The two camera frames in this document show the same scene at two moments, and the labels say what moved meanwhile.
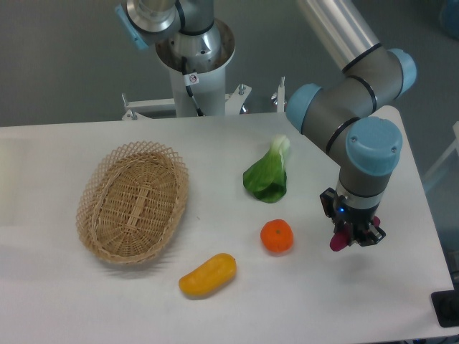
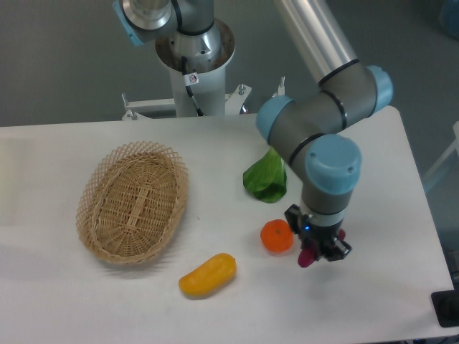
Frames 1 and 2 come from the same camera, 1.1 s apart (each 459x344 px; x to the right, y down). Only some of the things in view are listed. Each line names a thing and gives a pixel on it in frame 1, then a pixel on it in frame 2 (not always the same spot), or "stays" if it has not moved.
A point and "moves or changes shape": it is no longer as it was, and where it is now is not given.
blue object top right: x=450 y=17 stays
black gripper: x=354 y=221 -> x=324 y=239
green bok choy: x=267 y=178 stays
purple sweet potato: x=341 y=239 moves or changes shape
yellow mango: x=212 y=274 stays
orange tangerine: x=277 y=236 stays
